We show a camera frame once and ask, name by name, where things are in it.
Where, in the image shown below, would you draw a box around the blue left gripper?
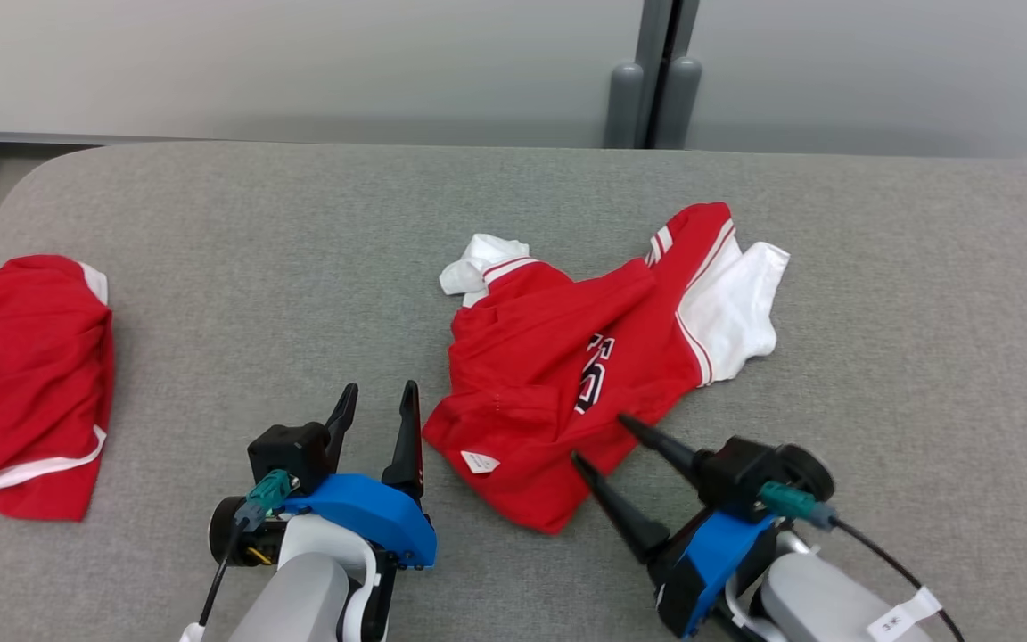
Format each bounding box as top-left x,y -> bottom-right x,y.
282,381 -> 437,572

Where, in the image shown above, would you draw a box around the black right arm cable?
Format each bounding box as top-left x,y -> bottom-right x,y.
834,520 -> 966,642

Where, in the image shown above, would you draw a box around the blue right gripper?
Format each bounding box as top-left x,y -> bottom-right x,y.
571,413 -> 778,639

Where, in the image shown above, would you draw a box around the grey rounded post cover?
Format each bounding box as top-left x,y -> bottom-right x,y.
653,56 -> 703,149
604,61 -> 646,149

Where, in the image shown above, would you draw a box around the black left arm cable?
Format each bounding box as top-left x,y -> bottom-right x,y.
198,513 -> 251,627

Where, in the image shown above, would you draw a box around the green left cable connector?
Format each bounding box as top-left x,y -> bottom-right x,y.
244,469 -> 293,531

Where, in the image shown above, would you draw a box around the red shorts with white stripe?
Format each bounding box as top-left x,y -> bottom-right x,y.
0,254 -> 115,523

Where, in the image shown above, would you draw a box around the grey partition frame post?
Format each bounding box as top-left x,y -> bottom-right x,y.
634,0 -> 702,148

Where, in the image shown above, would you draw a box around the green right cable connector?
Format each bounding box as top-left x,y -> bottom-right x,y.
759,481 -> 838,530

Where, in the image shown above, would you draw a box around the green cable connector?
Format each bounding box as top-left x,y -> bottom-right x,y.
759,481 -> 838,530
244,469 -> 293,531

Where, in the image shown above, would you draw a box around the red and white jersey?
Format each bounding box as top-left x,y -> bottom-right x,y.
423,202 -> 791,536

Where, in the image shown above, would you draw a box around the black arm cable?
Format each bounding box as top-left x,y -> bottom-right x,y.
198,513 -> 251,627
834,520 -> 966,642

